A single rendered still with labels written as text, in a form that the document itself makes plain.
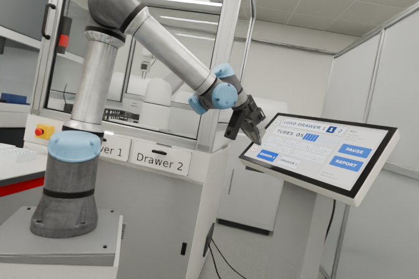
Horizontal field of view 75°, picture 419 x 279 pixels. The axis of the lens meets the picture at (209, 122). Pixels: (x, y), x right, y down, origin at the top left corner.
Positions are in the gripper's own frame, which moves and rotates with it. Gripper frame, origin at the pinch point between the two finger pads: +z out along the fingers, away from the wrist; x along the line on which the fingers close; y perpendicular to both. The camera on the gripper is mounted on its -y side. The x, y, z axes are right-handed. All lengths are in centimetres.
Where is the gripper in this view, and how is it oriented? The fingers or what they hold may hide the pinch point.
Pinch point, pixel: (257, 144)
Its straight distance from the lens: 111.8
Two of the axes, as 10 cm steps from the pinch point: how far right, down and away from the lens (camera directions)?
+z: 4.9, 7.4, 4.6
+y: 6.8, -6.5, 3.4
